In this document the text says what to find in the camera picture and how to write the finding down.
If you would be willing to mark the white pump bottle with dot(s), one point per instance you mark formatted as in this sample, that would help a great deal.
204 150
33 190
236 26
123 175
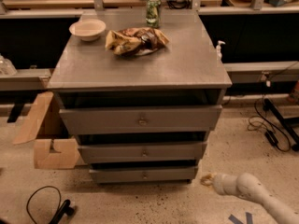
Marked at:
218 48

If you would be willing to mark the green soda can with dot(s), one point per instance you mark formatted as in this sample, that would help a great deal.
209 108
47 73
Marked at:
153 13

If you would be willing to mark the grey bottom drawer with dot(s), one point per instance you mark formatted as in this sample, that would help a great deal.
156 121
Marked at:
152 174

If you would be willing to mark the grey drawer cabinet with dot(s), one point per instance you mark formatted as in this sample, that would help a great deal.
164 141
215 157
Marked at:
187 72

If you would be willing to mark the grey drawer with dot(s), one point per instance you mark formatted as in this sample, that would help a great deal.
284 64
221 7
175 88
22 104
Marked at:
135 152
153 119
152 174

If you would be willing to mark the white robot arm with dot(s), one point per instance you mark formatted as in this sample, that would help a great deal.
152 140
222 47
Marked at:
248 187

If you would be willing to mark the black stand foot left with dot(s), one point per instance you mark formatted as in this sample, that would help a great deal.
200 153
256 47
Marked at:
64 209

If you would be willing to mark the orange bottle right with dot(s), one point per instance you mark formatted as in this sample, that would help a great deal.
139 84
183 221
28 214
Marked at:
294 95

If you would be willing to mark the black stand leg right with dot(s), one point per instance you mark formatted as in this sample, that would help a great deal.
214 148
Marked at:
287 123

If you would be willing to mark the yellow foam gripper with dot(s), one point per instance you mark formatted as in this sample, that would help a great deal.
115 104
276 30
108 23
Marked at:
220 182

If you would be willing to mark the grey middle drawer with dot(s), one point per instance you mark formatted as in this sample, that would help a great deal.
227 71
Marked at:
135 152

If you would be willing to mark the white bowl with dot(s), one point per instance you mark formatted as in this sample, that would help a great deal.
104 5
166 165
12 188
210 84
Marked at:
88 29

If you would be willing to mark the clear plastic container left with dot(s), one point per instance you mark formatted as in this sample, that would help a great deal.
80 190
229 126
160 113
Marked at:
6 67

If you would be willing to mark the grey top drawer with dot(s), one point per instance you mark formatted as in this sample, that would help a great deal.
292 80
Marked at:
153 119

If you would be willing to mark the cardboard box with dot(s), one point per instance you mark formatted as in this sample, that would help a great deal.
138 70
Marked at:
53 148

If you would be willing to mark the crumpled chip bag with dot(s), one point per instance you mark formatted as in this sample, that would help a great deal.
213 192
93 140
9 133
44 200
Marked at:
135 41

